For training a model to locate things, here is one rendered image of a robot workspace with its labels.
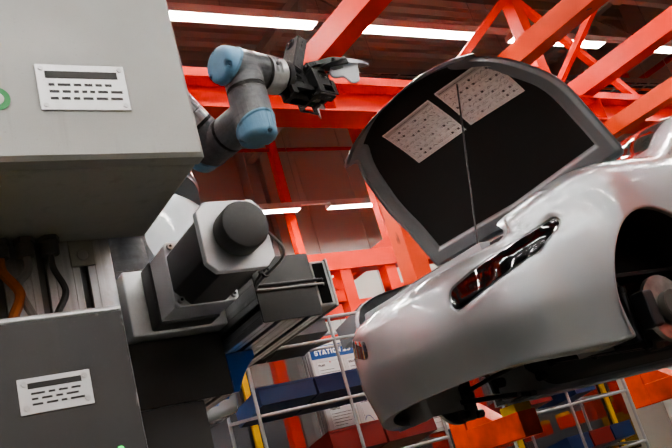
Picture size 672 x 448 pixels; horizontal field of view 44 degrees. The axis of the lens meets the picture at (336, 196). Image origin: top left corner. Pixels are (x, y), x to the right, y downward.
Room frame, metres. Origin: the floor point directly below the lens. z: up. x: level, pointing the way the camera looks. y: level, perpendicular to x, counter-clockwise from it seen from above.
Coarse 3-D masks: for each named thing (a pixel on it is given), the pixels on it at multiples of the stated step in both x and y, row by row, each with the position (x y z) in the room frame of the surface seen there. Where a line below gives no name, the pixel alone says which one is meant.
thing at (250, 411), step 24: (312, 336) 6.80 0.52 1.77; (264, 360) 6.96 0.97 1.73; (288, 384) 6.56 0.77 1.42; (312, 384) 6.66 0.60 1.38; (336, 384) 6.77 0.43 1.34; (360, 384) 6.89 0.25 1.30; (240, 408) 6.76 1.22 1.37; (264, 408) 6.51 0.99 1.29; (288, 408) 6.78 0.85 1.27; (312, 408) 7.08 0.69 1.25; (264, 432) 6.34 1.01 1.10; (336, 432) 6.73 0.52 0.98; (360, 432) 6.77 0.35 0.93; (384, 432) 6.98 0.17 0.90; (408, 432) 7.06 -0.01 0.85; (432, 432) 7.28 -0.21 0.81
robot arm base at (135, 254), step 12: (108, 240) 1.22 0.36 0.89; (120, 240) 1.23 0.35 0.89; (132, 240) 1.24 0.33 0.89; (144, 240) 1.28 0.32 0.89; (120, 252) 1.22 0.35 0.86; (132, 252) 1.23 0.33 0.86; (144, 252) 1.25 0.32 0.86; (120, 264) 1.21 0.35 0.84; (132, 264) 1.22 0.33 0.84; (144, 264) 1.24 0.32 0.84
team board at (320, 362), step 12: (348, 348) 7.83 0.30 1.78; (312, 360) 7.60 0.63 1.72; (324, 360) 7.67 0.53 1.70; (336, 360) 7.74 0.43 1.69; (348, 360) 7.81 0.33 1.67; (312, 372) 7.58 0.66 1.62; (324, 372) 7.65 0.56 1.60; (336, 408) 7.67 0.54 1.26; (348, 408) 7.73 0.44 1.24; (360, 408) 7.80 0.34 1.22; (324, 420) 7.58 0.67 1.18; (336, 420) 7.65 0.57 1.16; (348, 420) 7.71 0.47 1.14; (360, 420) 7.78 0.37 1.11; (372, 420) 7.85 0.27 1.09
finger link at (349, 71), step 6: (348, 60) 1.53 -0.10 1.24; (354, 60) 1.54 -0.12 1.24; (360, 60) 1.55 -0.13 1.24; (336, 66) 1.52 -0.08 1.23; (342, 66) 1.53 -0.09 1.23; (348, 66) 1.54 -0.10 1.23; (354, 66) 1.54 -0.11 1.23; (360, 66) 1.56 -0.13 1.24; (366, 66) 1.57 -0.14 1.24; (330, 72) 1.53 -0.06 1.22; (336, 72) 1.53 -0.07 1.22; (342, 72) 1.53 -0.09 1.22; (348, 72) 1.53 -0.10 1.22; (354, 72) 1.54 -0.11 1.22; (348, 78) 1.53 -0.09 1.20; (354, 78) 1.53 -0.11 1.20
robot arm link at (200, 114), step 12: (192, 96) 1.42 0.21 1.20; (192, 108) 1.41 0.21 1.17; (204, 120) 1.42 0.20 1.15; (204, 132) 1.43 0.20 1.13; (204, 144) 1.44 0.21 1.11; (216, 144) 1.43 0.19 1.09; (204, 156) 1.46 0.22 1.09; (216, 156) 1.45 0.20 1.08; (228, 156) 1.46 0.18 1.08; (204, 168) 1.49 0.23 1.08
